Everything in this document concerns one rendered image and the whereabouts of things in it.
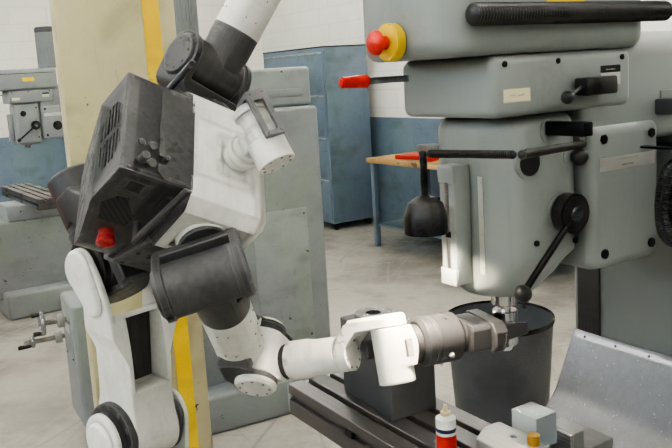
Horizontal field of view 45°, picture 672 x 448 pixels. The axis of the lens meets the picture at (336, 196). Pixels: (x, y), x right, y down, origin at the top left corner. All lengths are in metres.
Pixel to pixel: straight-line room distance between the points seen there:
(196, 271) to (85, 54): 1.71
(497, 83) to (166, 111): 0.54
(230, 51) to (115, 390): 0.72
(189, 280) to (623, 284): 0.96
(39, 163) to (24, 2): 1.89
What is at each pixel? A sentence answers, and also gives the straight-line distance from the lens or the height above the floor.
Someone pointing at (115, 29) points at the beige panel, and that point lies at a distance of 2.91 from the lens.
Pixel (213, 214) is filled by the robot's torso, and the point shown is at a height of 1.50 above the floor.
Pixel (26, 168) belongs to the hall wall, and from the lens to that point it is 10.26.
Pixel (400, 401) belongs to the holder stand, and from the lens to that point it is 1.83.
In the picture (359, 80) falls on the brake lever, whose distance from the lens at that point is 1.38.
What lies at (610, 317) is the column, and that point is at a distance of 1.86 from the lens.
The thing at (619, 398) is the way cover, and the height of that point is 1.01.
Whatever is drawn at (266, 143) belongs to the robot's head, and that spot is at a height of 1.61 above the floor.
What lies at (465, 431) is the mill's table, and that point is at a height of 0.95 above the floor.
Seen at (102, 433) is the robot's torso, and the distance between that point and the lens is 1.71.
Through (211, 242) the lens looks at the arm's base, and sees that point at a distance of 1.32.
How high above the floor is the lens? 1.72
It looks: 9 degrees down
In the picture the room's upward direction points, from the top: 3 degrees counter-clockwise
